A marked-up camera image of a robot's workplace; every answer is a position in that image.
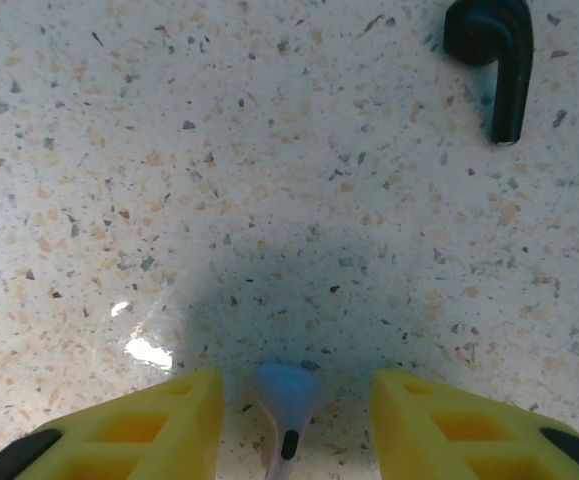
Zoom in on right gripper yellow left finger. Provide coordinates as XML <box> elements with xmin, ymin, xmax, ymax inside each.
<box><xmin>0</xmin><ymin>368</ymin><xmax>226</xmax><ymax>480</ymax></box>

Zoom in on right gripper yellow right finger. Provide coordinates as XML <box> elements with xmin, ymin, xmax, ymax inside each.
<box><xmin>370</xmin><ymin>368</ymin><xmax>579</xmax><ymax>480</ymax></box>

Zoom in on purple wireless earbud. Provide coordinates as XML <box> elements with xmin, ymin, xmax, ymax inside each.
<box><xmin>252</xmin><ymin>361</ymin><xmax>321</xmax><ymax>480</ymax></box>

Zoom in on black wireless earbud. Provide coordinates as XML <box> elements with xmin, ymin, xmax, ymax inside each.
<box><xmin>442</xmin><ymin>0</ymin><xmax>535</xmax><ymax>147</ymax></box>

